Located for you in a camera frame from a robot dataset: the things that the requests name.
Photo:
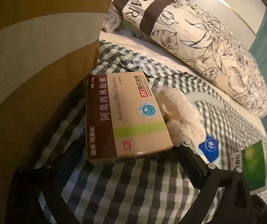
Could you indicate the blue white tissue packet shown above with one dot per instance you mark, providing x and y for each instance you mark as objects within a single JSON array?
[{"x": 209, "y": 147}]

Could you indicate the beige brown medicine box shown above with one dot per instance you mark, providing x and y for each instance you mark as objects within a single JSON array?
[{"x": 124, "y": 121}]

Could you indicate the floral printed pillow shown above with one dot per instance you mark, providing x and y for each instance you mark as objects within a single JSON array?
[{"x": 194, "y": 28}]

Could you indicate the pale green tube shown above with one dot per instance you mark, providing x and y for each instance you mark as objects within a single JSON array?
[{"x": 205, "y": 99}]

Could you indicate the brown cardboard box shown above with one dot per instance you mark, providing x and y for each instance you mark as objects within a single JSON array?
[{"x": 42, "y": 51}]

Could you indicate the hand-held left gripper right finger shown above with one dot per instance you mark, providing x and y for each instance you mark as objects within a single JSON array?
[{"x": 194, "y": 165}]

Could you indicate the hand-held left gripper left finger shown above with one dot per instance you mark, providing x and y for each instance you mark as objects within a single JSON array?
[{"x": 65, "y": 161}]

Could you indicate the white lace cloth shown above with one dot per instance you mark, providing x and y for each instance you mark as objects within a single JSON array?
[{"x": 182, "y": 119}]

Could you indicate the green and white carton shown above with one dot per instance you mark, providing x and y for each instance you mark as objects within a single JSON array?
[{"x": 254, "y": 165}]

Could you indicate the white knitted blanket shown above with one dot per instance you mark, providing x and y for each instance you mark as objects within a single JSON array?
[{"x": 114, "y": 21}]

